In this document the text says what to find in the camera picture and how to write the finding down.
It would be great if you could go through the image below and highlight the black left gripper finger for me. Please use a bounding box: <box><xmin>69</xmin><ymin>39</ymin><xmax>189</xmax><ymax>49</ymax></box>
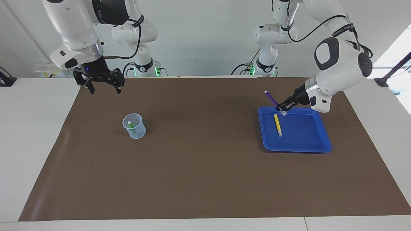
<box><xmin>278</xmin><ymin>95</ymin><xmax>297</xmax><ymax>108</ymax></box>
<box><xmin>275</xmin><ymin>100</ymin><xmax>298</xmax><ymax>113</ymax></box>

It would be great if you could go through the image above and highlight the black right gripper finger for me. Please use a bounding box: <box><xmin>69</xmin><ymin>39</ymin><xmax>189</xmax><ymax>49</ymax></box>
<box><xmin>107</xmin><ymin>69</ymin><xmax>126</xmax><ymax>95</ymax></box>
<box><xmin>73</xmin><ymin>68</ymin><xmax>96</xmax><ymax>95</ymax></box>

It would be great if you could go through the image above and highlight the purple marker pen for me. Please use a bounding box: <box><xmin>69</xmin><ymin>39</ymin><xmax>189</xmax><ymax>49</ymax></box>
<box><xmin>264</xmin><ymin>90</ymin><xmax>287</xmax><ymax>116</ymax></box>

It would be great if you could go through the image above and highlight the yellow marker pen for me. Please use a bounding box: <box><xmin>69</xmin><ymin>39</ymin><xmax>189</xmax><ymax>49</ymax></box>
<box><xmin>274</xmin><ymin>114</ymin><xmax>283</xmax><ymax>137</ymax></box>

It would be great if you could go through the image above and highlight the blue plastic tray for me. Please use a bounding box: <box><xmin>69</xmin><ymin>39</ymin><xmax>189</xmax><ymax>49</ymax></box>
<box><xmin>258</xmin><ymin>106</ymin><xmax>332</xmax><ymax>153</ymax></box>

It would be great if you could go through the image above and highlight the translucent plastic cup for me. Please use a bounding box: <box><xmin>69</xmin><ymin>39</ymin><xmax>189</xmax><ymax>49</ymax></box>
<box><xmin>122</xmin><ymin>113</ymin><xmax>147</xmax><ymax>139</ymax></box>

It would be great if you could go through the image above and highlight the black table clamp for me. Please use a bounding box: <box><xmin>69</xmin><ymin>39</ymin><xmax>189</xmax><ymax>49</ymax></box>
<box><xmin>0</xmin><ymin>66</ymin><xmax>17</xmax><ymax>87</ymax></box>

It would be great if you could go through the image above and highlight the black pole stand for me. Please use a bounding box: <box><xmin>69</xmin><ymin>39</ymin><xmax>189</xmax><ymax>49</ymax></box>
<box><xmin>374</xmin><ymin>51</ymin><xmax>411</xmax><ymax>87</ymax></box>

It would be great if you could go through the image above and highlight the brown table mat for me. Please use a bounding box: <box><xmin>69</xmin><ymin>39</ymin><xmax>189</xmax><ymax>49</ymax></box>
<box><xmin>18</xmin><ymin>77</ymin><xmax>411</xmax><ymax>222</ymax></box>

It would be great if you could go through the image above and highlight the black right base cable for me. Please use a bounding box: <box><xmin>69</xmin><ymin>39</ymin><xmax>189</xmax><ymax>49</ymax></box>
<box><xmin>122</xmin><ymin>62</ymin><xmax>136</xmax><ymax>77</ymax></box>

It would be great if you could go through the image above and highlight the black base cable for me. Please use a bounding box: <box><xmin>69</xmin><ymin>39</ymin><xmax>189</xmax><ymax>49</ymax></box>
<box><xmin>122</xmin><ymin>62</ymin><xmax>136</xmax><ymax>77</ymax></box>
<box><xmin>231</xmin><ymin>48</ymin><xmax>261</xmax><ymax>77</ymax></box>

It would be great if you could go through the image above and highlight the white wall socket box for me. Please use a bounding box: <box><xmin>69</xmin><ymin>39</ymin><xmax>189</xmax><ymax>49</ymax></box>
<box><xmin>34</xmin><ymin>62</ymin><xmax>67</xmax><ymax>78</ymax></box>

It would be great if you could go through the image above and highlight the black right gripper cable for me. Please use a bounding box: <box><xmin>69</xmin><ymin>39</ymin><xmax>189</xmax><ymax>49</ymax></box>
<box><xmin>103</xmin><ymin>16</ymin><xmax>142</xmax><ymax>60</ymax></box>

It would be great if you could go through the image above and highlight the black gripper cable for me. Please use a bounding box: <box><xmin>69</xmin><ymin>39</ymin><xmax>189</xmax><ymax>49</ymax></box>
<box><xmin>273</xmin><ymin>0</ymin><xmax>373</xmax><ymax>58</ymax></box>
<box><xmin>103</xmin><ymin>16</ymin><xmax>142</xmax><ymax>60</ymax></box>

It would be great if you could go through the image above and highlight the black left base cable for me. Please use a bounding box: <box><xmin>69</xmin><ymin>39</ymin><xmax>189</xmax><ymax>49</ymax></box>
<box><xmin>231</xmin><ymin>48</ymin><xmax>261</xmax><ymax>77</ymax></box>

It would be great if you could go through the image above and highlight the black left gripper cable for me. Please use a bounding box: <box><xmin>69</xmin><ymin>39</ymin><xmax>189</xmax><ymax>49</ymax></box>
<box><xmin>273</xmin><ymin>0</ymin><xmax>373</xmax><ymax>58</ymax></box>

